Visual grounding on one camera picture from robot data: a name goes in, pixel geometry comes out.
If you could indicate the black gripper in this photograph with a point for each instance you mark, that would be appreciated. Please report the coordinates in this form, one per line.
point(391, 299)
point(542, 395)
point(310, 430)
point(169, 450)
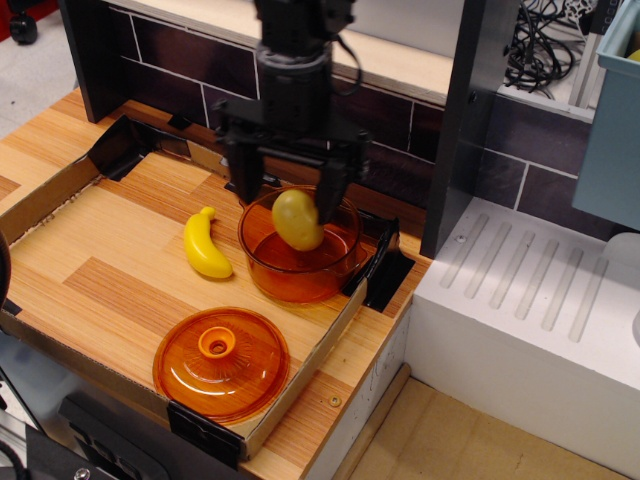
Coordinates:
point(294, 119)

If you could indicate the yellow toy potato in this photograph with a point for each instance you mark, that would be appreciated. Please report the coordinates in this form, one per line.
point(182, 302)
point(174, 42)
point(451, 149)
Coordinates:
point(295, 219)

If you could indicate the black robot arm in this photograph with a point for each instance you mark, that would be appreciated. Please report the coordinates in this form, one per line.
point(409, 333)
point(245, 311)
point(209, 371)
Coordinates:
point(300, 26)

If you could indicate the orange transparent pot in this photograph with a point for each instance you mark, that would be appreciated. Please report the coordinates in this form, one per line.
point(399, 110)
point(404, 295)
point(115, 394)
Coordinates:
point(295, 276)

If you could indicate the orange transparent pot lid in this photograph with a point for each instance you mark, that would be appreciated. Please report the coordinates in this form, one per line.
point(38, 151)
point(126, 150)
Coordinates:
point(227, 364)

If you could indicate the yellow toy banana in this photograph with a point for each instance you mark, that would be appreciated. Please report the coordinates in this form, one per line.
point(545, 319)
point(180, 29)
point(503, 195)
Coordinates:
point(202, 254)

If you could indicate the white toy sink drainboard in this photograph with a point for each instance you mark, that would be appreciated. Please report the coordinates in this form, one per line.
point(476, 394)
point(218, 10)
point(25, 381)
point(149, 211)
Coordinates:
point(538, 326)

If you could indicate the black caster wheel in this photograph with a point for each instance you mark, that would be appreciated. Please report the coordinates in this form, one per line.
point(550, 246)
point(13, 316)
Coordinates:
point(23, 29)

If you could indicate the teal plastic bin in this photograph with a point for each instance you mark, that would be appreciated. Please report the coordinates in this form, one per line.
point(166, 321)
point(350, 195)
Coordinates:
point(608, 181)

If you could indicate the dark grey vertical post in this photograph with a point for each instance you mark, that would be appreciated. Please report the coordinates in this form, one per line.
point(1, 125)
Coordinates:
point(484, 41)

